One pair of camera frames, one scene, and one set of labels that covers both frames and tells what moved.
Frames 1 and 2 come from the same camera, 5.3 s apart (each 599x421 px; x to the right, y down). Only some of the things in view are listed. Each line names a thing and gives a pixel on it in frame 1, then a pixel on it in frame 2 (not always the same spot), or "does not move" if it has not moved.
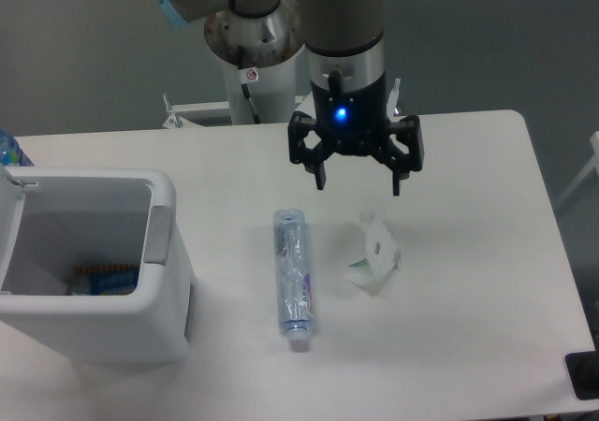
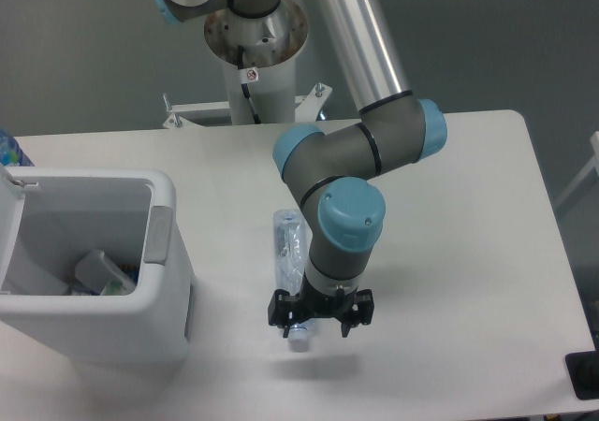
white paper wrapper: [383, 254] -> [94, 268]
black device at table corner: [583, 369] does not move
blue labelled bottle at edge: [10, 152] does not move
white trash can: [94, 265] does not move
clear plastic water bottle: [294, 273] does not move
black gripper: [355, 123] -> [284, 309]
